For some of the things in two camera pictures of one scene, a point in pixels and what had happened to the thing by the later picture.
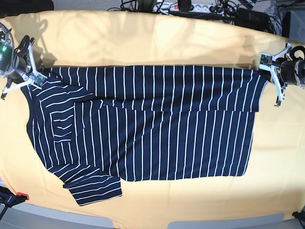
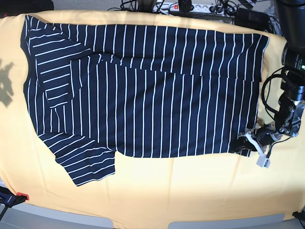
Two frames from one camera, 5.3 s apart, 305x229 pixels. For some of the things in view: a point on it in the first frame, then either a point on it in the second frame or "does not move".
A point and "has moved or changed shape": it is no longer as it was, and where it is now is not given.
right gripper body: x=287 y=70 → x=265 y=136
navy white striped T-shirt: x=95 y=126 has moved or changed shape
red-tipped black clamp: x=9 y=199 does not move
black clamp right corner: x=300 y=215 does not move
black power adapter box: x=252 y=19 does not move
